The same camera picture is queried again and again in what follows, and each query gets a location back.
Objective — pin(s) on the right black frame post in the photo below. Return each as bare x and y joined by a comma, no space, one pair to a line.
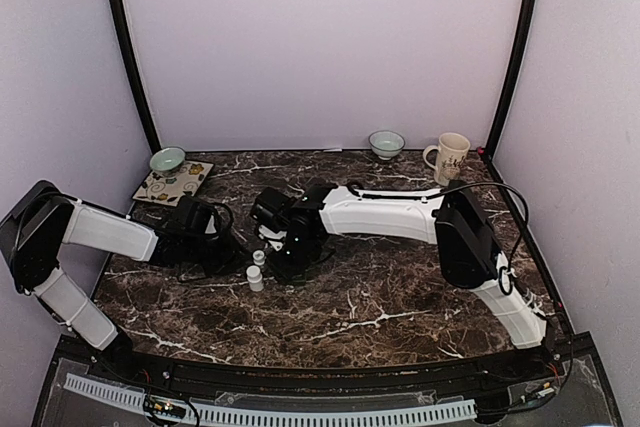
515,61

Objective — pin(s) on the cream ceramic mug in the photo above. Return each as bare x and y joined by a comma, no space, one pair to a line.
446,158

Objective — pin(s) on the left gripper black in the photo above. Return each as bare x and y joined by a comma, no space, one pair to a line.
231,256

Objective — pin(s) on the pale green bowl right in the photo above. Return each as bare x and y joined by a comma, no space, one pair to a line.
386,144

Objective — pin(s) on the white slotted cable duct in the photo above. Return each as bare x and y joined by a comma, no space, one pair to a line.
166,411

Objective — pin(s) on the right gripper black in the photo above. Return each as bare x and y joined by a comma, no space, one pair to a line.
284,271

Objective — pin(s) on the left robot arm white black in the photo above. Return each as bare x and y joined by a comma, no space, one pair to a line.
195,232

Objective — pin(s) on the white pill bottle front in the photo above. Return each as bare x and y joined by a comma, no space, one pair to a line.
255,278

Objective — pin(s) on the black frame post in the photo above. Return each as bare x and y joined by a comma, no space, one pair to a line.
128,56
515,61

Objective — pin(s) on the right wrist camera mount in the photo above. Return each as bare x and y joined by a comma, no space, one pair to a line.
276,240

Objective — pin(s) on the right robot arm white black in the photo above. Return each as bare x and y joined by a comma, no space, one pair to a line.
451,218

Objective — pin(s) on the pale green bowl left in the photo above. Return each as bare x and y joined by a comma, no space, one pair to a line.
167,161

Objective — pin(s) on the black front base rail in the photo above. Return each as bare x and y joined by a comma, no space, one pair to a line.
491,372

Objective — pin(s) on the left black frame post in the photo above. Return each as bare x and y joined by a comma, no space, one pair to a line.
128,56

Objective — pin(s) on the patterned coaster under bowl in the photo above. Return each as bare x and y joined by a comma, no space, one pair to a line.
167,191

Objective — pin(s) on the pale green bowl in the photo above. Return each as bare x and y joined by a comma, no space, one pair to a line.
167,161
386,144

